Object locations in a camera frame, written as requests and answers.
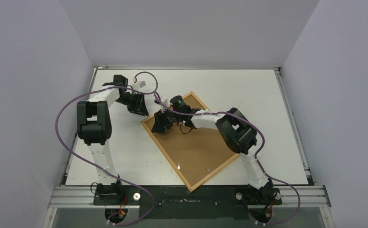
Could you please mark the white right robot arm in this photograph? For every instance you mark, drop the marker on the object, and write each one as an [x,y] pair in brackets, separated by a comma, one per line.
[237,132]

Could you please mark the yellow wooden picture frame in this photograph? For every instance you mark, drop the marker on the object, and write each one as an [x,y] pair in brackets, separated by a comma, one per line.
[190,185]

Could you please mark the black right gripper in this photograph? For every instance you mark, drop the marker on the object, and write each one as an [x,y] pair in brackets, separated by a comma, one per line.
[166,117]

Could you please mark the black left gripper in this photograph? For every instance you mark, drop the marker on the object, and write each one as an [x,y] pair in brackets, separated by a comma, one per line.
[139,108]

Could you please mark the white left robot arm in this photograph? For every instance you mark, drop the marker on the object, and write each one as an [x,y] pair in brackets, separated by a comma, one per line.
[94,127]

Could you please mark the aluminium front rail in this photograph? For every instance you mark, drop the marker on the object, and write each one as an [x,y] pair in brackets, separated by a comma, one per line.
[82,197]

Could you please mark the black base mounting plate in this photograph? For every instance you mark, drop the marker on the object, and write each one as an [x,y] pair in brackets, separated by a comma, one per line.
[177,202]

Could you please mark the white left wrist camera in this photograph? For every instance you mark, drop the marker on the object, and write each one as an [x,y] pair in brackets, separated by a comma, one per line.
[138,85]

